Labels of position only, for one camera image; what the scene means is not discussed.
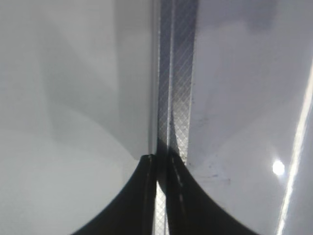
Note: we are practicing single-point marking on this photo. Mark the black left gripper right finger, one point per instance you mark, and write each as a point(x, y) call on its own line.
point(190, 210)

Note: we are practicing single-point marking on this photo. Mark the white board with aluminium frame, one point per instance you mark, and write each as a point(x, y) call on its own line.
point(235, 101)

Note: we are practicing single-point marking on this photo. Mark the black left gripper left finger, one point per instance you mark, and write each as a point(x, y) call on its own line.
point(131, 212)

